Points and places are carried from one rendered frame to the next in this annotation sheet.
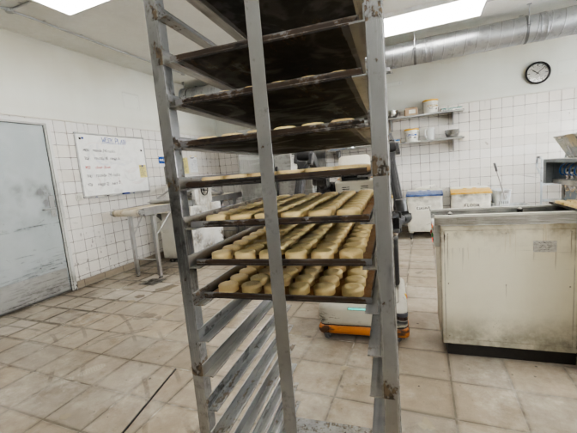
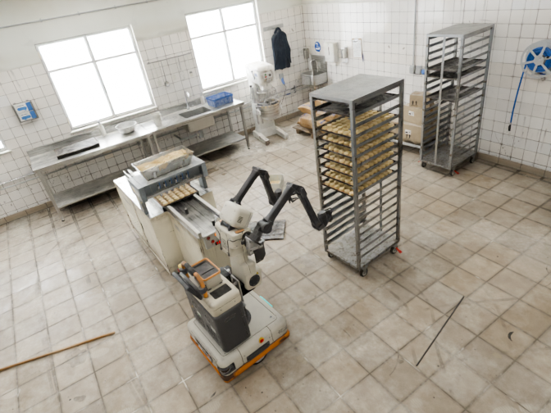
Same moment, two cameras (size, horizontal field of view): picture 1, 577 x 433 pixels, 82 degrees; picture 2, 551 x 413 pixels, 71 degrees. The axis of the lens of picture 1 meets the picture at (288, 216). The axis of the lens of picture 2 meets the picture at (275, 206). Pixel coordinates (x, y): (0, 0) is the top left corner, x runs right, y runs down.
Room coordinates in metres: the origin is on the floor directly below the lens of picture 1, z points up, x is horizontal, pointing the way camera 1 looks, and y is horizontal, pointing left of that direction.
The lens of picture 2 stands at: (4.02, 1.31, 2.73)
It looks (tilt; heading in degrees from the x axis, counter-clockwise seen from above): 31 degrees down; 219
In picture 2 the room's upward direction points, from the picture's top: 10 degrees counter-clockwise
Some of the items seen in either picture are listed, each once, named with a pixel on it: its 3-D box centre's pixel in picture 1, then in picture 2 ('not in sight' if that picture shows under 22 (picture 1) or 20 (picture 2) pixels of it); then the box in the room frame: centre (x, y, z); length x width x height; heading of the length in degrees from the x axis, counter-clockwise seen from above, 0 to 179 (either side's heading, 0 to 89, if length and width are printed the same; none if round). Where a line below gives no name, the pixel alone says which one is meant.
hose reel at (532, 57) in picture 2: not in sight; (534, 89); (-1.39, 1.12, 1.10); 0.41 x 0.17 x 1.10; 67
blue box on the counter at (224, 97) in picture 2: not in sight; (220, 99); (-0.94, -3.52, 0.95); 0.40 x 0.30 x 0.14; 160
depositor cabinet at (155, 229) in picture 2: not in sight; (170, 215); (1.68, -2.22, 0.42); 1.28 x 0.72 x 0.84; 70
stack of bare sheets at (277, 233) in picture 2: not in sight; (261, 230); (1.06, -1.37, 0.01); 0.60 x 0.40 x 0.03; 119
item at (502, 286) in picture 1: (499, 280); (206, 247); (2.01, -1.29, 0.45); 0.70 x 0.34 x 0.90; 70
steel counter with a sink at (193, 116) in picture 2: not in sight; (149, 142); (0.37, -4.07, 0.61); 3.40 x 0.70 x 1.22; 157
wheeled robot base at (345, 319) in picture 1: (365, 302); (237, 329); (2.51, -0.55, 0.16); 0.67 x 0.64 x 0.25; 162
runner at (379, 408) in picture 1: (382, 349); (345, 194); (0.92, -0.25, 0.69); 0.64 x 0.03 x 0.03; 162
